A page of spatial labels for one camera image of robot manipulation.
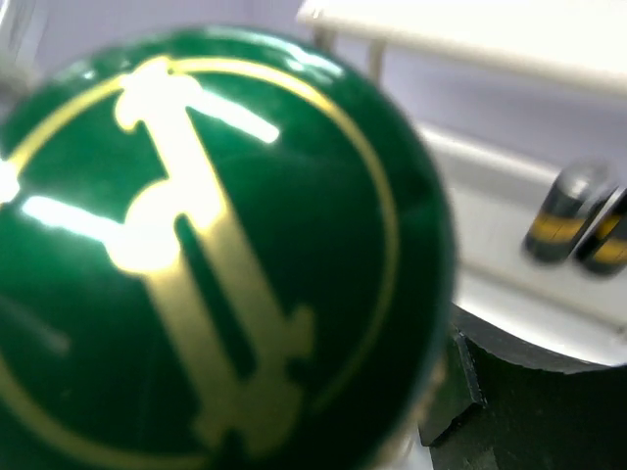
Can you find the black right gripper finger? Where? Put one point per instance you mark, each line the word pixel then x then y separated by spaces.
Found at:
pixel 508 404

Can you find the dark can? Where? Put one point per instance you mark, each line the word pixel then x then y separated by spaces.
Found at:
pixel 602 252
pixel 576 197

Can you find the green glass bottle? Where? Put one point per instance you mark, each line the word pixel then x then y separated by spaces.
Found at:
pixel 220 249

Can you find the white two-tier shelf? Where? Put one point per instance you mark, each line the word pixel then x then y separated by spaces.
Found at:
pixel 508 94

